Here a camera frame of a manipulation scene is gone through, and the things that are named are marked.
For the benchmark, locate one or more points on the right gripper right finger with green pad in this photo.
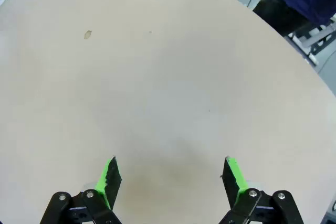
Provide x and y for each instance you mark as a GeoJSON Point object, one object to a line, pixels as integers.
{"type": "Point", "coordinates": [237, 179]}

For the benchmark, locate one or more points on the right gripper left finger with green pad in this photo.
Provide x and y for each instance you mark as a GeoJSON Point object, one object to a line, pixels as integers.
{"type": "Point", "coordinates": [101, 182]}

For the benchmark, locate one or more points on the black metal frame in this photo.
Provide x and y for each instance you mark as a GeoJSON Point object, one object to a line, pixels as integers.
{"type": "Point", "coordinates": [315, 37]}

